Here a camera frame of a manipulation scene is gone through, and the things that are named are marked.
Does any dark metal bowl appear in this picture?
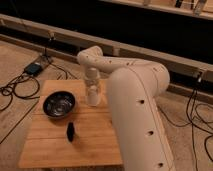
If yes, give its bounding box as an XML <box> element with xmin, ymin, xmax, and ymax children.
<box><xmin>43</xmin><ymin>91</ymin><xmax>76</xmax><ymax>119</ymax></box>

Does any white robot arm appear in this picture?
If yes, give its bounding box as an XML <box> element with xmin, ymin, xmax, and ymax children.
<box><xmin>77</xmin><ymin>46</ymin><xmax>176</xmax><ymax>171</ymax></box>

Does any white ceramic cup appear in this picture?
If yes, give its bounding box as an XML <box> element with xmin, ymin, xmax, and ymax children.
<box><xmin>87</xmin><ymin>86</ymin><xmax>100</xmax><ymax>106</ymax></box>

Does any black floor cables right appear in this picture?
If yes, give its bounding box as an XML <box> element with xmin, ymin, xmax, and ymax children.
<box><xmin>157</xmin><ymin>71</ymin><xmax>213</xmax><ymax>171</ymax></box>

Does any black power adapter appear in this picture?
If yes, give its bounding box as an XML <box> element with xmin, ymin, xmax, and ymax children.
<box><xmin>24</xmin><ymin>63</ymin><xmax>42</xmax><ymax>76</ymax></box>

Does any black eraser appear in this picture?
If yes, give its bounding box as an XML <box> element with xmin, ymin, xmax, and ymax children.
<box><xmin>66</xmin><ymin>122</ymin><xmax>75</xmax><ymax>142</ymax></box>

